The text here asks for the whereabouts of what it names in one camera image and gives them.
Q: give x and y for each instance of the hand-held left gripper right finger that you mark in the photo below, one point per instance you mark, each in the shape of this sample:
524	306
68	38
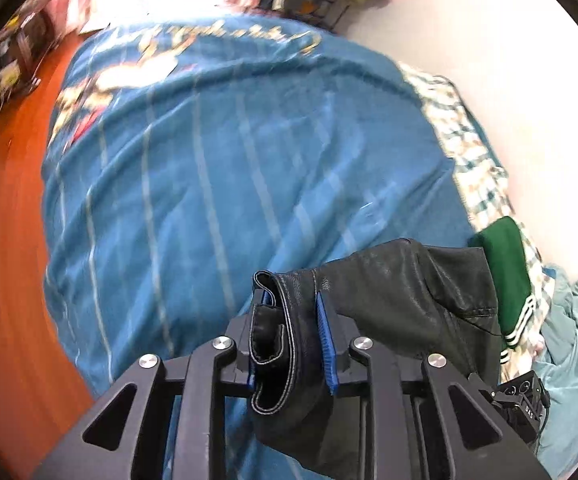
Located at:
326	345

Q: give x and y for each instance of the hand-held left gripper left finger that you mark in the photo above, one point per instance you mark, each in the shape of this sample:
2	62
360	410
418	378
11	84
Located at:
241	355

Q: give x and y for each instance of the black leather jacket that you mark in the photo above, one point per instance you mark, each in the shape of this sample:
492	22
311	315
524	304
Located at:
394	285

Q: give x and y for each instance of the light blue duvet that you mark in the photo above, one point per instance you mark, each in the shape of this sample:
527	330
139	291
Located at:
569	360

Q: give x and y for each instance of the green garment with white stripes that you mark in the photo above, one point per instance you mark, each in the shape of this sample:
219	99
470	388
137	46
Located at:
506	260

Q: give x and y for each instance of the blue striped bed sheet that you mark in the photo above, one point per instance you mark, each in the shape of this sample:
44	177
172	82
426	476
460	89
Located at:
219	160

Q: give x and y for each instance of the plaid quilt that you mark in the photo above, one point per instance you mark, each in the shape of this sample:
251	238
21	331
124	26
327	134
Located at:
469	150

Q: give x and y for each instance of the dark wooden cabinet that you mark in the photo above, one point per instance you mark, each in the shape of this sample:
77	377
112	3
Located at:
14	60

